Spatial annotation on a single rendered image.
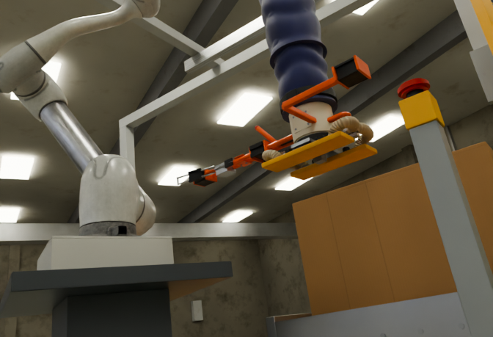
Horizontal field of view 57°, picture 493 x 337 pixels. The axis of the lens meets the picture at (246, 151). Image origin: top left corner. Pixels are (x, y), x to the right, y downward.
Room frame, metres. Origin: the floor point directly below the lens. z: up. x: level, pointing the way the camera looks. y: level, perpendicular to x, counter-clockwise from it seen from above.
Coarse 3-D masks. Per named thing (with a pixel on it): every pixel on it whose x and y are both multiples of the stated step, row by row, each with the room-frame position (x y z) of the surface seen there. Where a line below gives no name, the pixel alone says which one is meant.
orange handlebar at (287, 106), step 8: (328, 80) 1.24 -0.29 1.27; (312, 88) 1.28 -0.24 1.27; (320, 88) 1.26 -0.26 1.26; (328, 88) 1.27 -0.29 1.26; (296, 96) 1.32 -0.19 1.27; (304, 96) 1.30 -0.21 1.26; (312, 96) 1.31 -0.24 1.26; (288, 104) 1.34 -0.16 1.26; (288, 112) 1.40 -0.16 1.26; (296, 112) 1.41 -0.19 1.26; (304, 112) 1.45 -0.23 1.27; (344, 112) 1.49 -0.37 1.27; (304, 120) 1.48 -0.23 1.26; (312, 120) 1.49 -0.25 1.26; (328, 120) 1.52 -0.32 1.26; (336, 120) 1.55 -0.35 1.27; (288, 136) 1.63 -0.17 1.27; (272, 144) 1.68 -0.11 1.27; (280, 144) 1.67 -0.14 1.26; (288, 144) 1.68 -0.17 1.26; (240, 160) 1.79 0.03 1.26; (248, 160) 1.81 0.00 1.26; (216, 176) 1.93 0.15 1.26
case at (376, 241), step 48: (480, 144) 1.11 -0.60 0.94; (336, 192) 1.35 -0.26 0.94; (384, 192) 1.27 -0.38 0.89; (480, 192) 1.13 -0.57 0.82; (336, 240) 1.37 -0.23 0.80; (384, 240) 1.29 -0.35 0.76; (432, 240) 1.22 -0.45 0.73; (336, 288) 1.39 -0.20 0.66; (384, 288) 1.31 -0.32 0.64; (432, 288) 1.24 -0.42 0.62
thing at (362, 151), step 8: (344, 152) 1.58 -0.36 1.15; (352, 152) 1.56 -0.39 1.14; (360, 152) 1.57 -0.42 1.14; (368, 152) 1.58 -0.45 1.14; (376, 152) 1.60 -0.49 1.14; (328, 160) 1.63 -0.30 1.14; (336, 160) 1.62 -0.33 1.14; (344, 160) 1.63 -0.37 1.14; (352, 160) 1.64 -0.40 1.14; (304, 168) 1.69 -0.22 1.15; (312, 168) 1.67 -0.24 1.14; (320, 168) 1.68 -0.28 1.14; (328, 168) 1.70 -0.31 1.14; (336, 168) 1.71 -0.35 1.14; (296, 176) 1.74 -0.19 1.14; (304, 176) 1.76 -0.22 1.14; (312, 176) 1.77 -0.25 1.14
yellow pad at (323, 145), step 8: (320, 136) 1.46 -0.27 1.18; (328, 136) 1.41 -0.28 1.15; (336, 136) 1.39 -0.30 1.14; (344, 136) 1.40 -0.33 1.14; (312, 144) 1.45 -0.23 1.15; (320, 144) 1.43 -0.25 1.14; (328, 144) 1.44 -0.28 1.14; (336, 144) 1.45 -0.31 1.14; (344, 144) 1.46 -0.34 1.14; (288, 152) 1.51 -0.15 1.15; (296, 152) 1.49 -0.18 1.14; (304, 152) 1.48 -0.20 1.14; (312, 152) 1.49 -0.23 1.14; (320, 152) 1.51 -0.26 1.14; (272, 160) 1.55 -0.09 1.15; (280, 160) 1.53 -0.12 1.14; (288, 160) 1.54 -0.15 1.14; (296, 160) 1.55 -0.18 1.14; (304, 160) 1.57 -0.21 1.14; (264, 168) 1.59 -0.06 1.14; (272, 168) 1.60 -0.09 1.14; (280, 168) 1.62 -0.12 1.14
